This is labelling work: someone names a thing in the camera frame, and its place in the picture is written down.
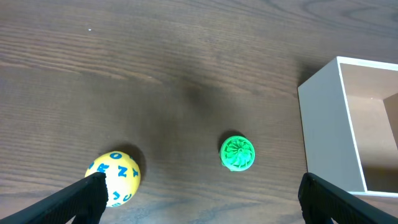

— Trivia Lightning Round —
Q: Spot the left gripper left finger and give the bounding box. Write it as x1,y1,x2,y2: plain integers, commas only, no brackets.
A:
1,172,108,224

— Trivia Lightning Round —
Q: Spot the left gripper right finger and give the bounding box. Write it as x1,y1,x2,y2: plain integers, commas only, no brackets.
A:
298,172,397,224

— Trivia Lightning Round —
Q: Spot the yellow ball with blue letters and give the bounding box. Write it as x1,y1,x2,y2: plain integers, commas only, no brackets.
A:
85,151,141,208

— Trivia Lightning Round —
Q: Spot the green ridged disc toy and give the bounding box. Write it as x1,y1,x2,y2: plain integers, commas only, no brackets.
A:
219,136,256,172

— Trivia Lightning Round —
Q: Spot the white cardboard box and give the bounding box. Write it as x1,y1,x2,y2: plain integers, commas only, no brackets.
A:
298,56,397,197

